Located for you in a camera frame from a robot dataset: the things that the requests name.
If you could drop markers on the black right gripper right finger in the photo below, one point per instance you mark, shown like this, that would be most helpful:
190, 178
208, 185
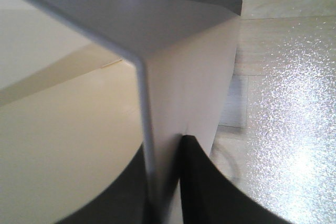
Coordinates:
207, 196

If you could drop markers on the white plastic trash bin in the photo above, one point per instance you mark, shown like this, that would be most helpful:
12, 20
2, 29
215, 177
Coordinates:
85, 83

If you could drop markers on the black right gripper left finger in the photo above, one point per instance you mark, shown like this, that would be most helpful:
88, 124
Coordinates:
124, 201

